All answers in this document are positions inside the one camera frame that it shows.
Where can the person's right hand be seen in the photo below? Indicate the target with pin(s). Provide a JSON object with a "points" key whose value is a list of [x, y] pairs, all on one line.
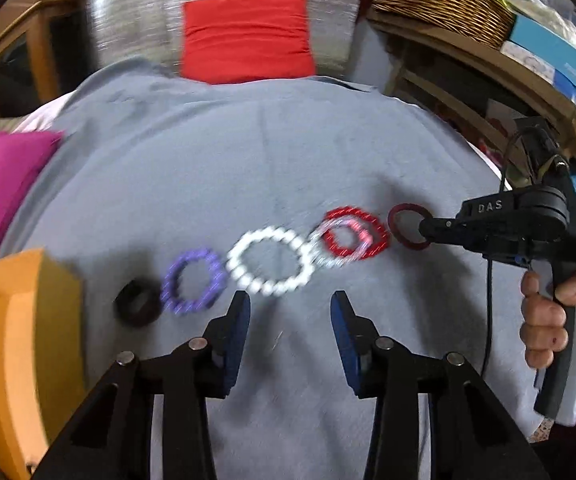
{"points": [[543, 325]]}

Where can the wicker basket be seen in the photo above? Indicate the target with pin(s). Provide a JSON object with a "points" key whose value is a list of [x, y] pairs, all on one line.
{"points": [[448, 0]]}

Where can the wooden shelf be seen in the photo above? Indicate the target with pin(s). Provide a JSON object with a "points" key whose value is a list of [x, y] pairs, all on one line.
{"points": [[518, 80]]}

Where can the blue cardboard box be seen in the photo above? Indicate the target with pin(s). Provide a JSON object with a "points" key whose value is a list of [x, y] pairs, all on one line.
{"points": [[558, 55]]}

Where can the floral printed cloth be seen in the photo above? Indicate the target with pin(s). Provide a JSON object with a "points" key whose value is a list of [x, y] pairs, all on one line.
{"points": [[542, 429]]}

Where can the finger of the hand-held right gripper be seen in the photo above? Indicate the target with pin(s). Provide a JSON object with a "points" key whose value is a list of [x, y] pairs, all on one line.
{"points": [[438, 230]]}

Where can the wooden cabinet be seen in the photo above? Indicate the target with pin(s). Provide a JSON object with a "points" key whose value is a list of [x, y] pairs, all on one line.
{"points": [[13, 45]]}

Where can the silver foil sheet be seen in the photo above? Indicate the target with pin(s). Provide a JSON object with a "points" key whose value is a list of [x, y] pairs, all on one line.
{"points": [[133, 10]]}

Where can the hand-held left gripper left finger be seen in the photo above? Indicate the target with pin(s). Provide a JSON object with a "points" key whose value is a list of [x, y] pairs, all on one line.
{"points": [[235, 342]]}

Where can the orange jewelry box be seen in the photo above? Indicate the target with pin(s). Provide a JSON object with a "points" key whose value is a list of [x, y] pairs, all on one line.
{"points": [[13, 340]]}

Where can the red pillow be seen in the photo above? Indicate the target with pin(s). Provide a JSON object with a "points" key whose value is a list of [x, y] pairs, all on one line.
{"points": [[248, 40]]}

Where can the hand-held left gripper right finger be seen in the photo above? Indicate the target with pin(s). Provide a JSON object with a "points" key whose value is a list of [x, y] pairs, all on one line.
{"points": [[345, 345]]}

